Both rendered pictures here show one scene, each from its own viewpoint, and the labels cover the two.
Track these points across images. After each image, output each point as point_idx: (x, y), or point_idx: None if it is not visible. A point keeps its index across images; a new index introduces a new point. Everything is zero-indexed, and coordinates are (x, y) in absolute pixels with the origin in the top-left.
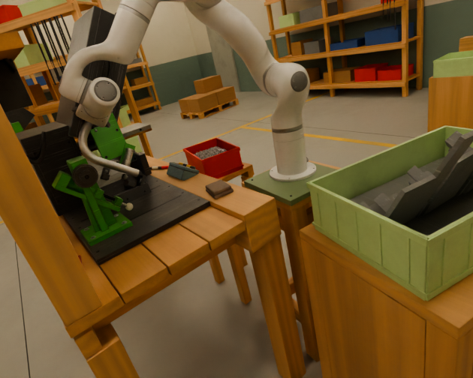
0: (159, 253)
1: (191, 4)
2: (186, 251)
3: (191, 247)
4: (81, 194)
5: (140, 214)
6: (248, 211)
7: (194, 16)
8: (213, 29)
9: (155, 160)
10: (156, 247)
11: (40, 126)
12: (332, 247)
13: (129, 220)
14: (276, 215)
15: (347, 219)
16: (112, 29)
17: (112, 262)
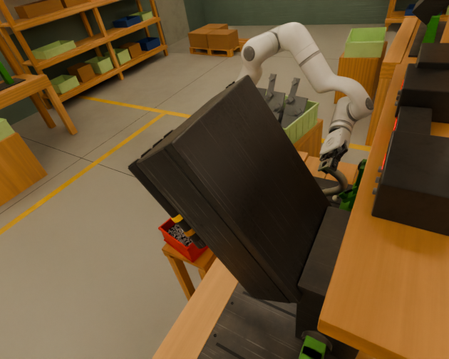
0: (353, 173)
1: (271, 54)
2: (344, 164)
3: (340, 164)
4: None
5: (329, 201)
6: (303, 152)
7: (258, 65)
8: (259, 73)
9: (208, 276)
10: (349, 177)
11: (328, 285)
12: (298, 143)
13: (338, 204)
14: None
15: (299, 125)
16: (329, 67)
17: None
